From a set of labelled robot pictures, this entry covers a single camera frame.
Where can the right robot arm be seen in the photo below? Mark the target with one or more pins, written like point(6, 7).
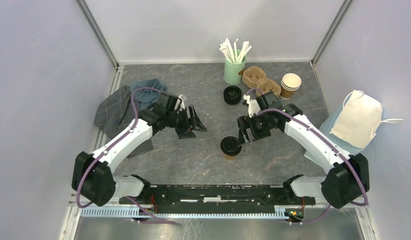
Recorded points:
point(347, 179)

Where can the light blue paper bag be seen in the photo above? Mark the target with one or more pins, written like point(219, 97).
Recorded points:
point(354, 123)

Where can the left aluminium frame post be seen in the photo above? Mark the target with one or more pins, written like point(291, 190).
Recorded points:
point(87, 13)

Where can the blue cloth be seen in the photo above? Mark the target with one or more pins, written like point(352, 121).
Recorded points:
point(144, 97)

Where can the grey checked cloth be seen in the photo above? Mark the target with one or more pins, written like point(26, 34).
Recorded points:
point(115, 113)

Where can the right aluminium frame post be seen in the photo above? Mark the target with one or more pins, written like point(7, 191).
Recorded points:
point(343, 9)

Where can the stack of paper cups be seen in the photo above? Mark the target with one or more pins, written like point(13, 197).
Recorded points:
point(290, 83)

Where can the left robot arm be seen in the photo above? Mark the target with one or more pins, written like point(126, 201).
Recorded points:
point(93, 176)

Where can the aluminium frame post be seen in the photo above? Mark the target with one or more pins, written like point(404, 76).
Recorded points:
point(343, 9)
point(87, 13)

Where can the cardboard cup carrier tray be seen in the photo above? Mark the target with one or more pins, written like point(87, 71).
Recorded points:
point(255, 77)

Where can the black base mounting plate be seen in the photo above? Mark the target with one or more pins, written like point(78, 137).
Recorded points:
point(220, 199)

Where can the stack of black lids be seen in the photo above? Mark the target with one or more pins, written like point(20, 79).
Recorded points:
point(232, 95)

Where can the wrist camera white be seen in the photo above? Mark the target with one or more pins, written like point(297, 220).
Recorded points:
point(252, 104)
point(182, 98)

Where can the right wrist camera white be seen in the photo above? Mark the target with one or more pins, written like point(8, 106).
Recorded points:
point(252, 104)

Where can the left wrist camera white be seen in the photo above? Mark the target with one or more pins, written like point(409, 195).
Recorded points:
point(182, 98)

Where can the green straw holder cup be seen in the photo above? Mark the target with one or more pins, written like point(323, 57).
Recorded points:
point(233, 71)

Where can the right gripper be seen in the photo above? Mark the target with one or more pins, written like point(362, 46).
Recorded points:
point(245, 122)

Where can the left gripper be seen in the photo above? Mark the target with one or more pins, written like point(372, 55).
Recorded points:
point(183, 133)

